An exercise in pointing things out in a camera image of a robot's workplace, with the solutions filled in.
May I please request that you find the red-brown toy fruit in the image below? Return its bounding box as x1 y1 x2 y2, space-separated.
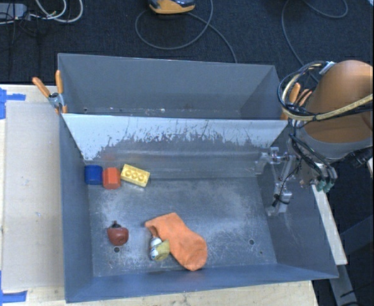
106 221 130 247

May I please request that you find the pale flat board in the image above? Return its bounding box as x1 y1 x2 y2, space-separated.
1 100 66 292

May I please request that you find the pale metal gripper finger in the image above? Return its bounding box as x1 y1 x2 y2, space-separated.
265 186 293 217
255 147 289 176

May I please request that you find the orange cloth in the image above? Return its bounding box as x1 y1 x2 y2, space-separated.
144 212 209 272

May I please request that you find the blue cylinder block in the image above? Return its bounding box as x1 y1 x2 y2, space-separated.
84 164 104 186

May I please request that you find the orange toy block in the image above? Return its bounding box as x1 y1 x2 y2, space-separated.
102 167 122 190

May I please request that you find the grey metal bin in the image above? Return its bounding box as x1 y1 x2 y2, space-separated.
56 52 340 303

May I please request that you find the black cylinder on white bracket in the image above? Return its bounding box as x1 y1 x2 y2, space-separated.
348 147 373 179

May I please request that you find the yellow toy brick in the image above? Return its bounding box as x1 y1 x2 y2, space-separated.
120 163 151 188

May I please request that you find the yellow and white toy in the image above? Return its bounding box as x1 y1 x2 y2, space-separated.
148 235 171 262

